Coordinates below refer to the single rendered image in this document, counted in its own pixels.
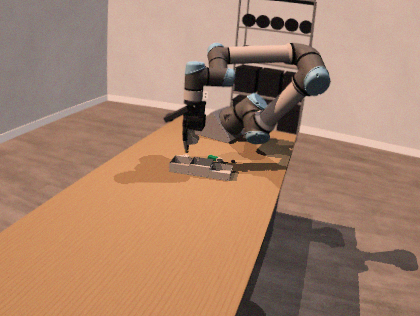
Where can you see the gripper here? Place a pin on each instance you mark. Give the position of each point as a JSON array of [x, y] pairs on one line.
[[193, 121]]

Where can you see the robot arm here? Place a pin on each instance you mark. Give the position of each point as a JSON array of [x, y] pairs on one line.
[[252, 113]]

